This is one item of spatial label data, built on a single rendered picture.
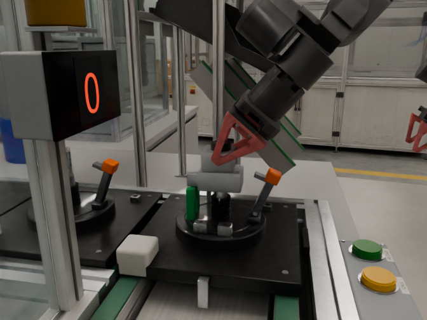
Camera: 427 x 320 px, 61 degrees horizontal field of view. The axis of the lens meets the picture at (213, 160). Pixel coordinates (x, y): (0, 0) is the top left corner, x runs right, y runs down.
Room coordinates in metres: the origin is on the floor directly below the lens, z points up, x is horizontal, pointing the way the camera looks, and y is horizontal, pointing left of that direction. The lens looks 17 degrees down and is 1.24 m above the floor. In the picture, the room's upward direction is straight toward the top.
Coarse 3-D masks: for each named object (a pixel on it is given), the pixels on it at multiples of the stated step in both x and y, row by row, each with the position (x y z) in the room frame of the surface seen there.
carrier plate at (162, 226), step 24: (168, 216) 0.56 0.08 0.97; (288, 216) 0.56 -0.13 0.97; (168, 240) 0.48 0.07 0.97; (264, 240) 0.48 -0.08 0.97; (288, 240) 0.48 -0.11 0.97; (168, 264) 0.42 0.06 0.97; (192, 264) 0.42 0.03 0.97; (216, 264) 0.42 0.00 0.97; (240, 264) 0.42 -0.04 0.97; (264, 264) 0.42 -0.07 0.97; (288, 264) 0.42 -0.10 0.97; (240, 288) 0.39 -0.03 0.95; (264, 288) 0.38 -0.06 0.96; (288, 288) 0.38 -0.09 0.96
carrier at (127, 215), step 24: (72, 192) 0.55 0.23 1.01; (96, 192) 0.61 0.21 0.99; (120, 192) 0.66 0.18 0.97; (144, 192) 0.66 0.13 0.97; (96, 216) 0.52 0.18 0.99; (120, 216) 0.56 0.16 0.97; (144, 216) 0.56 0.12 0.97; (96, 240) 0.48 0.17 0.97; (120, 240) 0.48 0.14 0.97; (96, 264) 0.42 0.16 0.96
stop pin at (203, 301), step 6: (204, 276) 0.39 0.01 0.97; (198, 282) 0.39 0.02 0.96; (204, 282) 0.38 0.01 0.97; (198, 288) 0.39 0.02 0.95; (204, 288) 0.38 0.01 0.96; (198, 294) 0.39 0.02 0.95; (204, 294) 0.38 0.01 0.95; (198, 300) 0.39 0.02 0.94; (204, 300) 0.38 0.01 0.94; (198, 306) 0.39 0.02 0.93; (204, 306) 0.38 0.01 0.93
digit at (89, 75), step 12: (84, 60) 0.34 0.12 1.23; (96, 60) 0.36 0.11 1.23; (84, 72) 0.34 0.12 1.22; (96, 72) 0.36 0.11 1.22; (84, 84) 0.33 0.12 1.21; (96, 84) 0.35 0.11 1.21; (84, 96) 0.33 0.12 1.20; (96, 96) 0.35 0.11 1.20; (84, 108) 0.33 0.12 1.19; (96, 108) 0.35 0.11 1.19; (84, 120) 0.33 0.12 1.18; (96, 120) 0.35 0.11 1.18
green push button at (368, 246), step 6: (360, 240) 0.47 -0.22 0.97; (366, 240) 0.47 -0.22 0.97; (354, 246) 0.46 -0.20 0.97; (360, 246) 0.46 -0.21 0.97; (366, 246) 0.46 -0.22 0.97; (372, 246) 0.46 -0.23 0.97; (378, 246) 0.46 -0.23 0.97; (354, 252) 0.45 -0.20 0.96; (360, 252) 0.45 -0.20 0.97; (366, 252) 0.44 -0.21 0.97; (372, 252) 0.44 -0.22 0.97; (378, 252) 0.44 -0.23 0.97; (366, 258) 0.44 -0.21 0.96; (372, 258) 0.44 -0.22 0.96; (378, 258) 0.44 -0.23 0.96
